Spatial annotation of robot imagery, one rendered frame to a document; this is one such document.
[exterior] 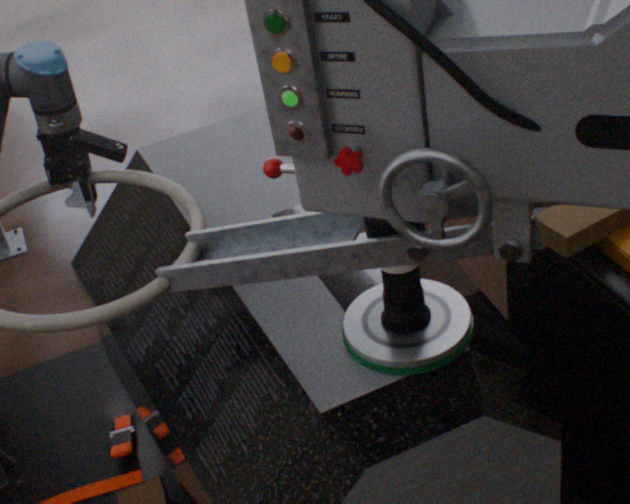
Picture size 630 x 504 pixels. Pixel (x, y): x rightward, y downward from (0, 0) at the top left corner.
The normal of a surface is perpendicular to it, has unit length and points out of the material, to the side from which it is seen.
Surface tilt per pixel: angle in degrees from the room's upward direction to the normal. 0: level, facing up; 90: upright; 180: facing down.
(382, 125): 90
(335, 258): 90
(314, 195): 90
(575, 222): 0
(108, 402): 0
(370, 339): 0
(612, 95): 90
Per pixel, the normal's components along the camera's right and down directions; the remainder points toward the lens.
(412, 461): 0.39, 0.49
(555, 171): -0.37, 0.59
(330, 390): -0.15, -0.80
